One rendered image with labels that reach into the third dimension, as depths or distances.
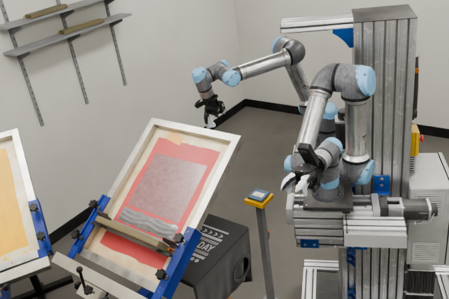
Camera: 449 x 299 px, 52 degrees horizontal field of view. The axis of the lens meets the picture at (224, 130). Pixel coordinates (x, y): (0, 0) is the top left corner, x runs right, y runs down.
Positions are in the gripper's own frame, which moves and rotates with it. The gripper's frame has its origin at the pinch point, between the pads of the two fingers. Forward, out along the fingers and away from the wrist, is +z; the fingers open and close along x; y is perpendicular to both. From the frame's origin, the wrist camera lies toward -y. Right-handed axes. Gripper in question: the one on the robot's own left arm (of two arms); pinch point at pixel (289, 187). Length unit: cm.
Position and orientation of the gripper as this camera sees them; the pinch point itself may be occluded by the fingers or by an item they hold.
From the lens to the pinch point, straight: 154.9
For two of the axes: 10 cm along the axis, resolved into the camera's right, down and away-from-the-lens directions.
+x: -7.8, -0.4, 6.2
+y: 2.4, 9.0, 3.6
